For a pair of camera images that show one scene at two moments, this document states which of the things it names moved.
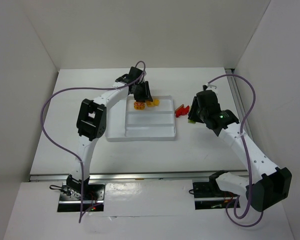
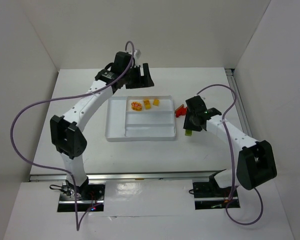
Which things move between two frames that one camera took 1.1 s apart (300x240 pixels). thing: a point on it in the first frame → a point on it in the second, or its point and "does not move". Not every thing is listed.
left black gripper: x=142 y=95 → x=136 y=78
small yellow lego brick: x=156 y=102 does not move
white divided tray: x=125 y=123 does not move
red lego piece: x=181 y=110 does not move
